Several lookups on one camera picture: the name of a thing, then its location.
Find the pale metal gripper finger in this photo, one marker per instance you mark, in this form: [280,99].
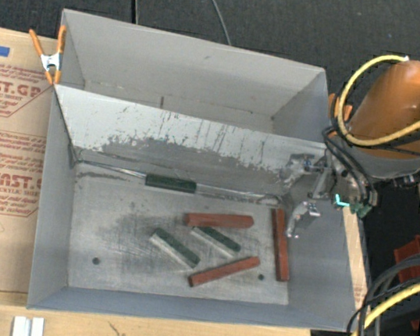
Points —
[303,215]
[300,165]

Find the red-brown flat block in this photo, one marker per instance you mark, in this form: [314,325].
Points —
[280,245]
[223,271]
[219,220]

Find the dark green flat block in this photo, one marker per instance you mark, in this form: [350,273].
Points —
[170,183]
[218,240]
[177,248]

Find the grey metal bin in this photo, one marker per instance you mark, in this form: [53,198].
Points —
[196,153]

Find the brown cardboard board red print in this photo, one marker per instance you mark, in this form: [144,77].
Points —
[4,170]

